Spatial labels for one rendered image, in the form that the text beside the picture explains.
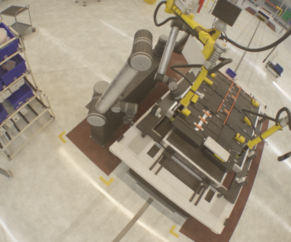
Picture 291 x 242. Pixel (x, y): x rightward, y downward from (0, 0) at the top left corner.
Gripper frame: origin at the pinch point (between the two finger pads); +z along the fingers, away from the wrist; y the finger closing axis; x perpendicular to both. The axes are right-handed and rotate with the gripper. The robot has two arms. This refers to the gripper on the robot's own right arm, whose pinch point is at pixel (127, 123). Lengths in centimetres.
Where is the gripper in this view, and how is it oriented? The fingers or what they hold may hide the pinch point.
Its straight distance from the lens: 208.7
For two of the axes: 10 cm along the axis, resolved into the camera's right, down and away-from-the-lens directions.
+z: -2.2, 5.0, 8.4
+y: -8.2, -5.6, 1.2
